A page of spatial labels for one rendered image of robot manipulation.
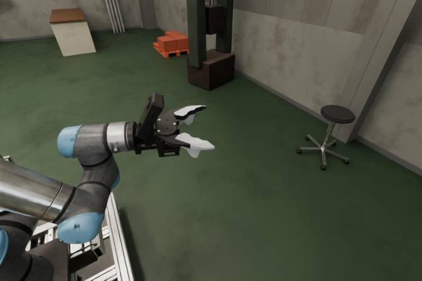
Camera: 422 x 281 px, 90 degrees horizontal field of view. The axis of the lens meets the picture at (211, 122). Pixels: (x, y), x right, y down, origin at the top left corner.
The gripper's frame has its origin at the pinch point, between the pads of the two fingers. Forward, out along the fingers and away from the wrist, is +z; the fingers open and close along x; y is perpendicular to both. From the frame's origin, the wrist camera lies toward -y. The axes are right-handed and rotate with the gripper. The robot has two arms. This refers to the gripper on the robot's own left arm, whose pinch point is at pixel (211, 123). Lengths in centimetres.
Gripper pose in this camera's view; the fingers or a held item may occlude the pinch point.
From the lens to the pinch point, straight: 53.0
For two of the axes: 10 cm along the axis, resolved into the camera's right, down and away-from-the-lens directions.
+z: 9.9, -0.9, 1.3
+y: -0.2, 7.3, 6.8
